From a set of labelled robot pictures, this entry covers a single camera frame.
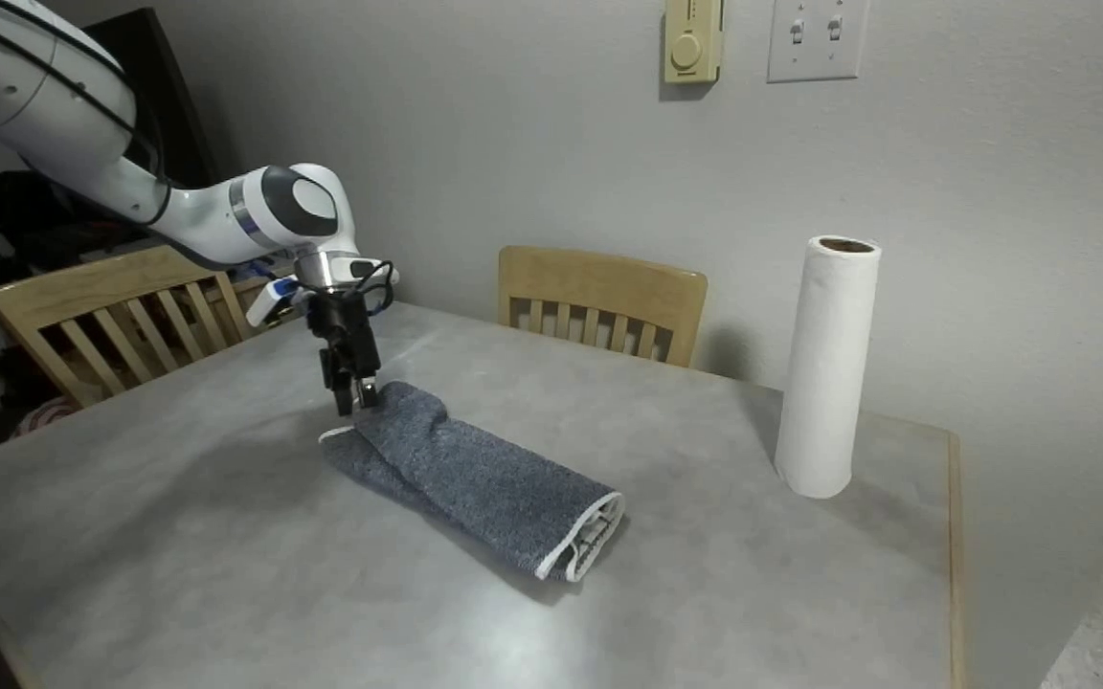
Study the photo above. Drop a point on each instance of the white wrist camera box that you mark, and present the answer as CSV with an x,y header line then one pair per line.
x,y
275,296

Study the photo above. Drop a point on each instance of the wooden chair at wall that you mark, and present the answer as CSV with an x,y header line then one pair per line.
x,y
603,301

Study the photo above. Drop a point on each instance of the grey towel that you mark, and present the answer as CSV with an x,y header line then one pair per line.
x,y
520,508

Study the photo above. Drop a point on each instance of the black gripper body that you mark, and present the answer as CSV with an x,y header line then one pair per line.
x,y
345,334

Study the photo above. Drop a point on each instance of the white paper towel roll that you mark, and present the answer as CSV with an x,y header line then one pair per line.
x,y
827,364

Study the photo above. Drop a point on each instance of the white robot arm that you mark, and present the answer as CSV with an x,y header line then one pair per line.
x,y
70,111

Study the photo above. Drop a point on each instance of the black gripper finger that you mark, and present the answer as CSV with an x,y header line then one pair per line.
x,y
370,386
340,389

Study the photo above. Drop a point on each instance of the beige wall thermostat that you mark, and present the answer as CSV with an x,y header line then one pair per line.
x,y
691,41

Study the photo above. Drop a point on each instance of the wooden chair at left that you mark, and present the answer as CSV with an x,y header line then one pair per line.
x,y
125,318

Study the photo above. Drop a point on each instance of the white wall outlet plate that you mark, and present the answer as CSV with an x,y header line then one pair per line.
x,y
816,41

